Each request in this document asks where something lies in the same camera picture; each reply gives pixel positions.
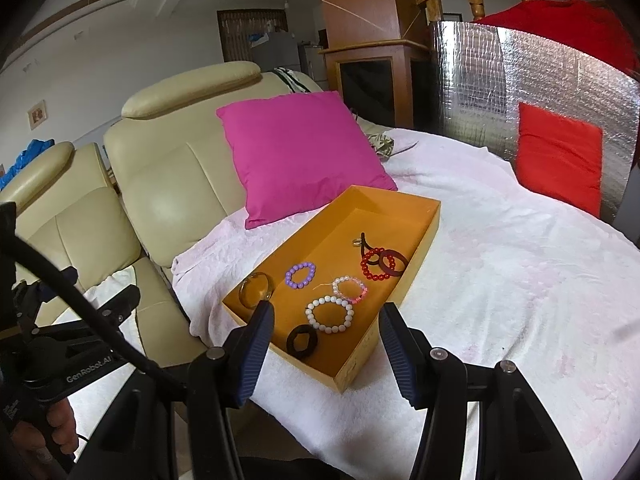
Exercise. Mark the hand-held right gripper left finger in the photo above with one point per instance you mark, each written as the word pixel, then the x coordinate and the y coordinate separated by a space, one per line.
pixel 255 355

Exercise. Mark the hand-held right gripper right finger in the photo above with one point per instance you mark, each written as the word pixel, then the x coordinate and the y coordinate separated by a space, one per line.
pixel 400 360

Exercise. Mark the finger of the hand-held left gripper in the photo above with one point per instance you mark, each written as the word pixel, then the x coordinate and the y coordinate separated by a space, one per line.
pixel 67 275
pixel 122 307

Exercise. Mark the gold bangle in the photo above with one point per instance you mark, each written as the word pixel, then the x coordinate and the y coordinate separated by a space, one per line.
pixel 257 275

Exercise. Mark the orange cardboard box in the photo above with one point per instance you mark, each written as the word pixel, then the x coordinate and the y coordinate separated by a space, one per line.
pixel 320 240

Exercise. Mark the person's left hand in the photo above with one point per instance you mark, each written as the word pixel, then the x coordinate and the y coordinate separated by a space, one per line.
pixel 55 425

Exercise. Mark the white towel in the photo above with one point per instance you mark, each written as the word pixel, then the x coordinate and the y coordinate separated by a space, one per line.
pixel 107 280

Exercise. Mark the black scrunchie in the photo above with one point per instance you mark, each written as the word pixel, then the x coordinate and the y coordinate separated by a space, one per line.
pixel 292 345

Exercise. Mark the blue plastic bag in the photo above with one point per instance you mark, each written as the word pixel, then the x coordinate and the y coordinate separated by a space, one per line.
pixel 25 157

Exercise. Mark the pale pink blanket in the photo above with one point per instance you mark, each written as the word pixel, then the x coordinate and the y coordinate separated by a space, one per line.
pixel 500 285

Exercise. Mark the cream leather sofa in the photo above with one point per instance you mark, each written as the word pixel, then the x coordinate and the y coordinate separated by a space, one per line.
pixel 165 185

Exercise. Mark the magenta pillow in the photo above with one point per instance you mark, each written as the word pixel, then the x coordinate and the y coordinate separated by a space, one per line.
pixel 300 160

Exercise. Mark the patterned cloth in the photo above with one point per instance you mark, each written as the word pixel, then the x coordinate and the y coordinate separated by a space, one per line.
pixel 382 145

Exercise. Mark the red square pillow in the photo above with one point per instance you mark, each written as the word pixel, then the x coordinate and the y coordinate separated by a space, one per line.
pixel 555 160

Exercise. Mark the striped cloth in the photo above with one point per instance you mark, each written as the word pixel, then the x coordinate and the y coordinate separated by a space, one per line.
pixel 295 80

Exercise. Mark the silver foil insulation panel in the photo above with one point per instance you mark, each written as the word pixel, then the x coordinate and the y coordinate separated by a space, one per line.
pixel 475 85

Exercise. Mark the brown curtain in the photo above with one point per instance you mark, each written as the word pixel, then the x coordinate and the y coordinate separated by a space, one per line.
pixel 235 30

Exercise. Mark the grey refrigerator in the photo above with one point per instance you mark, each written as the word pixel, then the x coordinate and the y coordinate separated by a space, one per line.
pixel 280 52

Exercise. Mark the large red cushion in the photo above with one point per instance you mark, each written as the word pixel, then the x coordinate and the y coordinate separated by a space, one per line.
pixel 565 20

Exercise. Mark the small picture frame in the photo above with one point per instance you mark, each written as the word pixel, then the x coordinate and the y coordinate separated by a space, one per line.
pixel 37 115

